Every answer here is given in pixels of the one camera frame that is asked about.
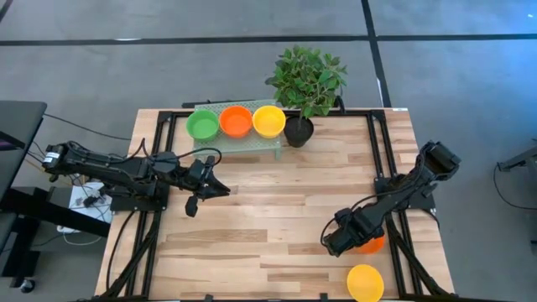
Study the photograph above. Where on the yellow plastic mini bowl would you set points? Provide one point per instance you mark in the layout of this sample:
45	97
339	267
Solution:
269	121
365	283

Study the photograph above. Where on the black aluminium table frame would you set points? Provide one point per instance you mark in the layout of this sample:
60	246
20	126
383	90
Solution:
361	113

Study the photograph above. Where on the green plant in black pot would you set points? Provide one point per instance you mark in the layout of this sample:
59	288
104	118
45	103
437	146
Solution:
306	79

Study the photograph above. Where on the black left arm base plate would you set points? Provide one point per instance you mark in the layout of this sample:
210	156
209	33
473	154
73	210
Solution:
138	204

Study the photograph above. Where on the black castor wheel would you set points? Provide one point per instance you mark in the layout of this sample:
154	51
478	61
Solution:
27	286

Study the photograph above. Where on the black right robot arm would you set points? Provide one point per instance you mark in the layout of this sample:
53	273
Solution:
398	199

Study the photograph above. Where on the black desk top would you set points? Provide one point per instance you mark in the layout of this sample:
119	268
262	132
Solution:
21	121

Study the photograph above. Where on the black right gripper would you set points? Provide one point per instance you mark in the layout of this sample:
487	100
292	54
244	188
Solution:
352	230

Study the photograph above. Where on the red plastic mini bowl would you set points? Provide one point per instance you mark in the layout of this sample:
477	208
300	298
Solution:
372	246
236	122

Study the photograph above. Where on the black desk leg frame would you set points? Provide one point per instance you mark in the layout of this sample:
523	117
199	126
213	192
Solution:
42	209

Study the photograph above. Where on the black bar behind table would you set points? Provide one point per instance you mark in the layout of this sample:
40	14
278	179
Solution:
189	105

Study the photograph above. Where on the black camera post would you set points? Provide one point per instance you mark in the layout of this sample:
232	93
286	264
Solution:
340	105

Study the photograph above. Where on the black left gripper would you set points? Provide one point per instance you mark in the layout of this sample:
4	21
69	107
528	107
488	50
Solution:
199	180

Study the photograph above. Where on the white power strip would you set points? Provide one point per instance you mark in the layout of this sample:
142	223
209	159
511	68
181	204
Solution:
96	214

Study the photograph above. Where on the green perforated metal rack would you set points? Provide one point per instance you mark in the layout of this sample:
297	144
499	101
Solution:
239	144

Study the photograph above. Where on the grey metal stand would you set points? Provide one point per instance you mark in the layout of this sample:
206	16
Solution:
520	161

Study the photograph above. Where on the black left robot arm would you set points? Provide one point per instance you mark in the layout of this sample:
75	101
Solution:
117	170

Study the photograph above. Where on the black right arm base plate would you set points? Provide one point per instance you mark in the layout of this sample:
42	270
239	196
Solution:
419	204

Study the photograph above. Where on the green plastic mini bowl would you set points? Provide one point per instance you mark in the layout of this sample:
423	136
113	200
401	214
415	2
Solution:
202	126

